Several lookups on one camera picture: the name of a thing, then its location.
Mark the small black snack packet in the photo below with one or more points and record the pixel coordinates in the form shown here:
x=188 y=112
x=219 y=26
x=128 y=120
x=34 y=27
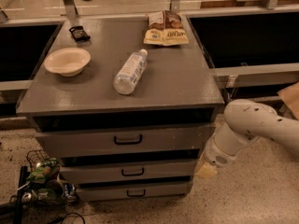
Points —
x=79 y=34

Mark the grey bottom drawer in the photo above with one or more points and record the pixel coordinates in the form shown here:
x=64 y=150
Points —
x=134 y=191

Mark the grey top drawer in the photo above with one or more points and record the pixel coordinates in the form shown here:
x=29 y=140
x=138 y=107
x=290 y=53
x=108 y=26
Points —
x=123 y=141

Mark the grey drawer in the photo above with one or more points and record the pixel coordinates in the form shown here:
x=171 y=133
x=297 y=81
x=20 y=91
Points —
x=134 y=191
x=116 y=172
x=123 y=141

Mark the white bowl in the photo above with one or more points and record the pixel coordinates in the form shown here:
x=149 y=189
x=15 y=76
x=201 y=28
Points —
x=67 y=62

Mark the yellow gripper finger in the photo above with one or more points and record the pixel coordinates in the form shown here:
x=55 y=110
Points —
x=200 y=166
x=205 y=170

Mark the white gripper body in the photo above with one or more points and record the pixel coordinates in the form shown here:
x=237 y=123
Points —
x=214 y=157

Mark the green chip bag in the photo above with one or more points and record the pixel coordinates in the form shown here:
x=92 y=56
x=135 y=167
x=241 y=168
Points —
x=47 y=170

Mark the grey drawer cabinet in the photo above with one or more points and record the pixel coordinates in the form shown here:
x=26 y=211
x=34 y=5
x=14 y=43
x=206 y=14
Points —
x=176 y=90

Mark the yellow brown chip bag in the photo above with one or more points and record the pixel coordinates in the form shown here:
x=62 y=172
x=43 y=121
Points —
x=165 y=28

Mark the clear plastic water bottle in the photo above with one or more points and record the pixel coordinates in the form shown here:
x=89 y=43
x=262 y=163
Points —
x=127 y=78

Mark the blue soda can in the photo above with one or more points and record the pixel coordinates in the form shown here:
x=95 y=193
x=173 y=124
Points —
x=70 y=192

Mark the brown cardboard box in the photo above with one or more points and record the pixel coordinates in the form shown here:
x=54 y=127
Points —
x=290 y=98

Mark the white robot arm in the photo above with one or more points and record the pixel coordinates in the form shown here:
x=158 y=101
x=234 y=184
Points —
x=244 y=123

